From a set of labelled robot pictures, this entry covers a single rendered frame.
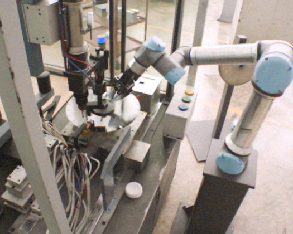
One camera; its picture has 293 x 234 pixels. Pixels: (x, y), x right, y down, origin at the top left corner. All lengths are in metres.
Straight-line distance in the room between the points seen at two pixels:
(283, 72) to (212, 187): 0.72
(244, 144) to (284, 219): 1.27
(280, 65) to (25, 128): 0.69
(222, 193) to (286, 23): 3.18
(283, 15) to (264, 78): 3.31
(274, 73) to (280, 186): 1.66
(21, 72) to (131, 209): 0.84
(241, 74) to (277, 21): 2.14
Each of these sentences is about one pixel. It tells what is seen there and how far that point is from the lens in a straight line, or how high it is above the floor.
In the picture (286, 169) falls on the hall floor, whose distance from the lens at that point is 2.61.
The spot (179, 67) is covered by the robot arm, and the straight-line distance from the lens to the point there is 1.05.
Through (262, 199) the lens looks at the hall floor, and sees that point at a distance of 2.29.
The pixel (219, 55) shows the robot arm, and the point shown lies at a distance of 1.07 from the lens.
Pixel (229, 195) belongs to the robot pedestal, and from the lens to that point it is 1.41.
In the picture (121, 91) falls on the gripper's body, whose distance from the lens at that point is 1.13.
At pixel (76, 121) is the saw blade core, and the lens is 1.20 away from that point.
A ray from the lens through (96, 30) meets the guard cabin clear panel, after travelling 1.66.
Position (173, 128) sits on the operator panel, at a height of 0.81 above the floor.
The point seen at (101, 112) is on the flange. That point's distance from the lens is 1.22.
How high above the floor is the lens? 1.72
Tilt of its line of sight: 39 degrees down
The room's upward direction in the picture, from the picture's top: 5 degrees clockwise
